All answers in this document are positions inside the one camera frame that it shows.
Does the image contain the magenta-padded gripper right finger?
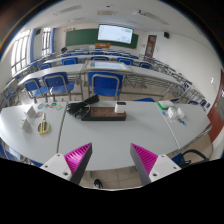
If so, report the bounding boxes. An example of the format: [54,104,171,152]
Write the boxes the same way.
[129,143,182,186]

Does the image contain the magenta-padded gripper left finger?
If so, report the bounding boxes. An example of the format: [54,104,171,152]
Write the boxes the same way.
[39,142,93,185]

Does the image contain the white charger block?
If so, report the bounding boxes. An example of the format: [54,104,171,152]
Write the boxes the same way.
[114,101,127,114]

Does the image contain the black-framed blue chair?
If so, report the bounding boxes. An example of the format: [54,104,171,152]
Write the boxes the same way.
[173,148,209,168]

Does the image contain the small white box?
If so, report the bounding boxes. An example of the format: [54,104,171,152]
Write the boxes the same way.
[166,107,178,120]
[176,108,186,119]

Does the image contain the colourful small cards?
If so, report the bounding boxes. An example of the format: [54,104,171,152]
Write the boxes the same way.
[37,102,64,112]

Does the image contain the brown black power strip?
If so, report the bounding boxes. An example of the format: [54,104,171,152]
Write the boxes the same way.
[80,106,128,122]

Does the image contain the blue chair seat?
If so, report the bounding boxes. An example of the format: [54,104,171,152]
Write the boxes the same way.
[133,96,156,103]

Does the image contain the red-brown door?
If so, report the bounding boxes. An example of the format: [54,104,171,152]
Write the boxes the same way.
[206,69,224,134]

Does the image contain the blue metal-framed chair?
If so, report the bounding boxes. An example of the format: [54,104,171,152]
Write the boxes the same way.
[41,71,76,103]
[87,71,125,101]
[23,77,48,104]

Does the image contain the group of grey desks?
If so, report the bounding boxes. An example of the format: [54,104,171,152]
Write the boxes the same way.
[0,49,208,108]

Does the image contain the group of blue chairs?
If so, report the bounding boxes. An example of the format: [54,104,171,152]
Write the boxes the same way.
[31,49,211,109]

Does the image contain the grey desk with framed top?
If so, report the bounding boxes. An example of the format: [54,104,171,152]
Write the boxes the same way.
[81,59,133,101]

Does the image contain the large window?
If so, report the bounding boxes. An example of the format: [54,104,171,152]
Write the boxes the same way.
[9,29,32,77]

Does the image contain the brown classroom door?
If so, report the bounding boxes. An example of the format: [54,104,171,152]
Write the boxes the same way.
[144,34,158,58]

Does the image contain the narrow window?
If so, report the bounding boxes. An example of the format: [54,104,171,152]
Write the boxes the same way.
[40,27,53,58]

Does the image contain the orange lectern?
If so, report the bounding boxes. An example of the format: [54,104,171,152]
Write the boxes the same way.
[94,42,111,49]

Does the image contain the green chalkboard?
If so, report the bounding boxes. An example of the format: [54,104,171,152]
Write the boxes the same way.
[65,28,140,50]

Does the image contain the projection screen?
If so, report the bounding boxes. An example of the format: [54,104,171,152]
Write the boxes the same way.
[97,23,134,45]

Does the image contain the ceiling projector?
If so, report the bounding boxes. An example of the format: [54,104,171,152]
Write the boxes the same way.
[131,9,146,18]

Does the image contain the group of ceiling lights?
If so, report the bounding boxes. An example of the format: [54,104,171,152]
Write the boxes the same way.
[53,3,169,26]

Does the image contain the ceiling air vent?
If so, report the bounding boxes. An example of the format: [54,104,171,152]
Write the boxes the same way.
[97,9,118,17]

